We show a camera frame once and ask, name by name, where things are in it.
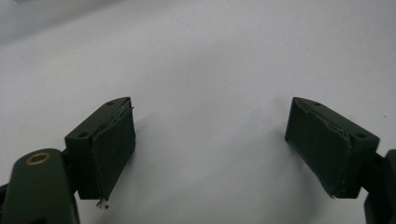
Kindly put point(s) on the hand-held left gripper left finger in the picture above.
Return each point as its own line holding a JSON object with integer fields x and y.
{"x": 106, "y": 152}

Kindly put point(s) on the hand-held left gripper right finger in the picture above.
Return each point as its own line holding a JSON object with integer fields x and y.
{"x": 327, "y": 146}

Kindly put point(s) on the light grey table mat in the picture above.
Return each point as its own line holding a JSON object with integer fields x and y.
{"x": 205, "y": 62}

